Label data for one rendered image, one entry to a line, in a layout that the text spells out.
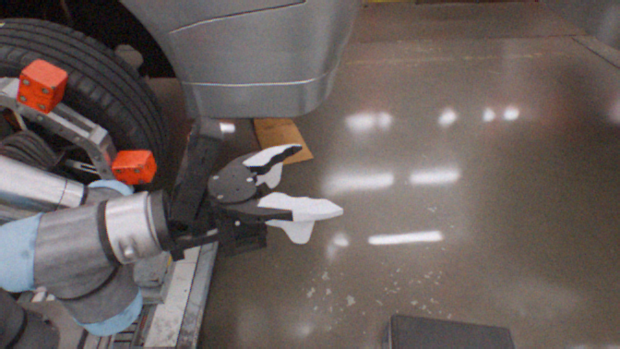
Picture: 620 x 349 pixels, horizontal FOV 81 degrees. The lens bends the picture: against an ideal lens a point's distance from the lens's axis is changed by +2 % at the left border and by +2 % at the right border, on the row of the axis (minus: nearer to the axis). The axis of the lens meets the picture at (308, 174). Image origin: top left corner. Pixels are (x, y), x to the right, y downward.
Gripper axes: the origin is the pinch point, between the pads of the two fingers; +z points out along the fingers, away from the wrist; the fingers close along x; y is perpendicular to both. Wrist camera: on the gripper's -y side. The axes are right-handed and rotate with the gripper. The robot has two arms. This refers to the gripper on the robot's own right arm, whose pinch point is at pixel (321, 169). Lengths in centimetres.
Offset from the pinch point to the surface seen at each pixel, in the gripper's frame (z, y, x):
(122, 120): -34, 17, -67
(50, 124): -49, 13, -62
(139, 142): -32, 25, -68
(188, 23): -11, 0, -94
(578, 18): 193, 24, -118
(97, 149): -41, 21, -60
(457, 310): 76, 120, -38
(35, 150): -51, 15, -53
